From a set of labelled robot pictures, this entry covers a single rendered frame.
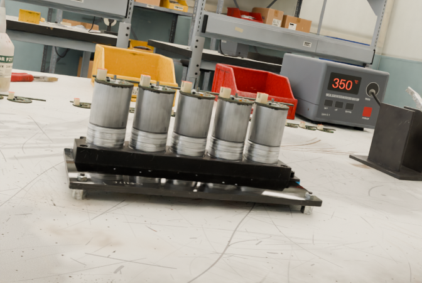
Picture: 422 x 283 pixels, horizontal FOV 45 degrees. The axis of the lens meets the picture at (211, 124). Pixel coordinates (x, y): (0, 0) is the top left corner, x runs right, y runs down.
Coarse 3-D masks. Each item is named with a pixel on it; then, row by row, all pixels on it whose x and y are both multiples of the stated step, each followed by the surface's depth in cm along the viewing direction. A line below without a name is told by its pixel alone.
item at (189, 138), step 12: (180, 96) 34; (180, 108) 34; (192, 108) 34; (204, 108) 34; (180, 120) 34; (192, 120) 34; (204, 120) 34; (180, 132) 34; (192, 132) 34; (204, 132) 34; (180, 144) 34; (192, 144) 34; (204, 144) 35; (192, 156) 34
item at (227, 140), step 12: (216, 108) 36; (228, 108) 34; (240, 108) 34; (216, 120) 35; (228, 120) 35; (240, 120) 35; (216, 132) 35; (228, 132) 35; (240, 132) 35; (216, 144) 35; (228, 144) 35; (240, 144) 35; (216, 156) 35; (228, 156) 35; (240, 156) 36
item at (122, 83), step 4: (96, 80) 32; (100, 80) 32; (104, 80) 32; (108, 80) 32; (120, 80) 34; (124, 80) 33; (108, 84) 31; (112, 84) 31; (116, 84) 32; (120, 84) 32; (124, 84) 32; (128, 84) 32; (132, 84) 33
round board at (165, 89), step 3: (138, 84) 33; (150, 84) 34; (141, 87) 33; (144, 87) 33; (147, 87) 33; (150, 87) 33; (153, 87) 33; (165, 87) 34; (153, 90) 32; (156, 90) 32; (159, 90) 32; (162, 90) 32; (165, 90) 33; (168, 90) 33; (171, 90) 33; (174, 90) 34
